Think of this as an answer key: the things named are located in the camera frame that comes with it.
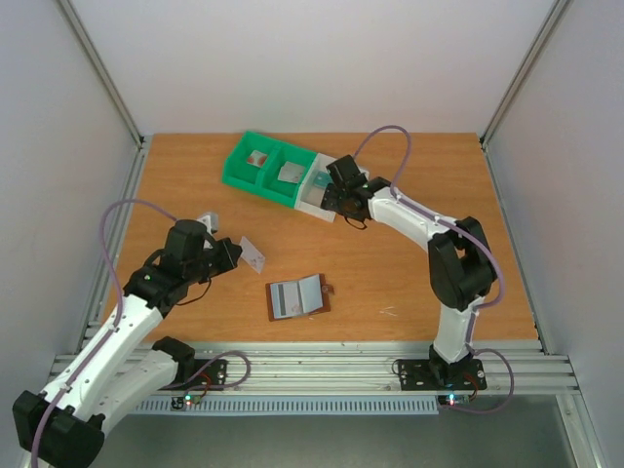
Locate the white floral card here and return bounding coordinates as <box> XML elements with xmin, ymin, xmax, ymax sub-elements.
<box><xmin>277</xmin><ymin>161</ymin><xmax>305</xmax><ymax>184</ymax></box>
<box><xmin>240</xmin><ymin>236</ymin><xmax>265</xmax><ymax>274</ymax></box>

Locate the brown leather card holder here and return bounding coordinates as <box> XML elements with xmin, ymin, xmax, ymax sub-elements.
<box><xmin>265</xmin><ymin>274</ymin><xmax>335</xmax><ymax>322</ymax></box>

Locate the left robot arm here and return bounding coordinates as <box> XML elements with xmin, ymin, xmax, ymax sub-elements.
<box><xmin>13</xmin><ymin>219</ymin><xmax>242</xmax><ymax>467</ymax></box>

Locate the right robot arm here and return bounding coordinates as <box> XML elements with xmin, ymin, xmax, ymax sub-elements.
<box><xmin>321</xmin><ymin>155</ymin><xmax>501</xmax><ymax>388</ymax></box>

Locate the teal vip card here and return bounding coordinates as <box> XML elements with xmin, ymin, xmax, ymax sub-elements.
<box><xmin>312</xmin><ymin>171</ymin><xmax>332</xmax><ymax>191</ymax></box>

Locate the white vip card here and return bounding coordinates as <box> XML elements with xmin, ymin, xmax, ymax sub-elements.
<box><xmin>279</xmin><ymin>167</ymin><xmax>303</xmax><ymax>184</ymax></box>

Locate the grey striped card in holder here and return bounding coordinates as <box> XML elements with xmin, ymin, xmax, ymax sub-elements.
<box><xmin>269</xmin><ymin>281</ymin><xmax>303</xmax><ymax>320</ymax></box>

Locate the red patterned card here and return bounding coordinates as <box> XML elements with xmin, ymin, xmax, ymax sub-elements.
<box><xmin>246</xmin><ymin>150</ymin><xmax>268</xmax><ymax>168</ymax></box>

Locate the white bin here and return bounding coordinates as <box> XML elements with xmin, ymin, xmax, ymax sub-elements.
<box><xmin>294</xmin><ymin>152</ymin><xmax>357</xmax><ymax>224</ymax></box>

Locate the middle green bin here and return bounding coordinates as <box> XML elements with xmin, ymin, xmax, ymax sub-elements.
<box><xmin>259</xmin><ymin>142</ymin><xmax>316</xmax><ymax>208</ymax></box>

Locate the green bin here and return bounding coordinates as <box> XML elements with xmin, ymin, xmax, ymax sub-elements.
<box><xmin>221</xmin><ymin>132</ymin><xmax>281</xmax><ymax>193</ymax></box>
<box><xmin>259</xmin><ymin>142</ymin><xmax>316</xmax><ymax>208</ymax></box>

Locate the left green bin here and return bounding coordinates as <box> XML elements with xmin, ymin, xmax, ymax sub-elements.
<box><xmin>221</xmin><ymin>132</ymin><xmax>281</xmax><ymax>193</ymax></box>

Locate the left controller board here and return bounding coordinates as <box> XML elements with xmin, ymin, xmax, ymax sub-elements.
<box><xmin>170</xmin><ymin>394</ymin><xmax>203</xmax><ymax>410</ymax></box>

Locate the controller board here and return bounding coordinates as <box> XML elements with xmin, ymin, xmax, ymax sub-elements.
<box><xmin>170</xmin><ymin>394</ymin><xmax>203</xmax><ymax>410</ymax></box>
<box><xmin>438</xmin><ymin>393</ymin><xmax>475</xmax><ymax>408</ymax></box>

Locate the right controller board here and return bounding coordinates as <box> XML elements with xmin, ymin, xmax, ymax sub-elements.
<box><xmin>438</xmin><ymin>393</ymin><xmax>475</xmax><ymax>408</ymax></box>

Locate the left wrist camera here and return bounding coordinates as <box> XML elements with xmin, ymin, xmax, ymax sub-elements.
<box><xmin>197</xmin><ymin>212</ymin><xmax>219</xmax><ymax>234</ymax></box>

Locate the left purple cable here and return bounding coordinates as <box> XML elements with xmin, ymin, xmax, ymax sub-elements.
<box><xmin>31</xmin><ymin>198</ymin><xmax>253</xmax><ymax>467</ymax></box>

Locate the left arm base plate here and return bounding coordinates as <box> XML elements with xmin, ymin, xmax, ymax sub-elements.
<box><xmin>164</xmin><ymin>359</ymin><xmax>228</xmax><ymax>391</ymax></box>

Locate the left frame post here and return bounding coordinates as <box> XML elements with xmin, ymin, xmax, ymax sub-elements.
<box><xmin>55</xmin><ymin>0</ymin><xmax>144</xmax><ymax>148</ymax></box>

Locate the frame post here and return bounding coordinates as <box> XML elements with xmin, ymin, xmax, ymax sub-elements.
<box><xmin>55</xmin><ymin>0</ymin><xmax>144</xmax><ymax>148</ymax></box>
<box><xmin>480</xmin><ymin>0</ymin><xmax>572</xmax><ymax>152</ymax></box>

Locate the grey slotted cable duct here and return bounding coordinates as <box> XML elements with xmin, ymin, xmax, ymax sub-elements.
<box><xmin>134</xmin><ymin>395</ymin><xmax>439</xmax><ymax>417</ymax></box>

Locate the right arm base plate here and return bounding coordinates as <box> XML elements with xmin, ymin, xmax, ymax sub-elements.
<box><xmin>393</xmin><ymin>357</ymin><xmax>488</xmax><ymax>391</ymax></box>

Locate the aluminium rail frame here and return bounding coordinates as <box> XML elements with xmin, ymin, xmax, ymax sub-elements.
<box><xmin>191</xmin><ymin>340</ymin><xmax>580</xmax><ymax>395</ymax></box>

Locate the right frame post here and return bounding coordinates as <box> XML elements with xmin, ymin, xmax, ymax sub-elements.
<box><xmin>480</xmin><ymin>0</ymin><xmax>572</xmax><ymax>152</ymax></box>

